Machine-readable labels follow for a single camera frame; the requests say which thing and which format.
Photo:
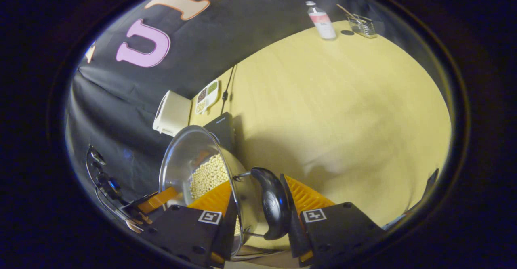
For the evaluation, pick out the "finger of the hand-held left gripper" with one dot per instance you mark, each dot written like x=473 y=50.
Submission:
x=159 y=199

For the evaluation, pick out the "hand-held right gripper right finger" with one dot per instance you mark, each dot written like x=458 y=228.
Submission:
x=297 y=236

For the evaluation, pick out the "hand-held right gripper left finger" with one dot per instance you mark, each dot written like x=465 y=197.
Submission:
x=222 y=236

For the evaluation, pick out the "black induction cooktop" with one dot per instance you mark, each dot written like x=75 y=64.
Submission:
x=222 y=129

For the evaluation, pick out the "pile of soybeans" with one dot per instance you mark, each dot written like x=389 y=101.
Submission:
x=210 y=176

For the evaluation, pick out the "black backdrop cloth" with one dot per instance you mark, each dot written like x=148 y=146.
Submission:
x=121 y=99

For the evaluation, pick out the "white divided dish with beans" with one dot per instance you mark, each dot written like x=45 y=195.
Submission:
x=207 y=96

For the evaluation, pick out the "small dark round disc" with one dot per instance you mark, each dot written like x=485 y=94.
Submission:
x=347 y=32

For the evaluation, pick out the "clear bottle with pink label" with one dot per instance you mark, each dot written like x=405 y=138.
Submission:
x=323 y=24

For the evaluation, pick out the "wooden stick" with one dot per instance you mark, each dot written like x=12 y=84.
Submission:
x=345 y=10

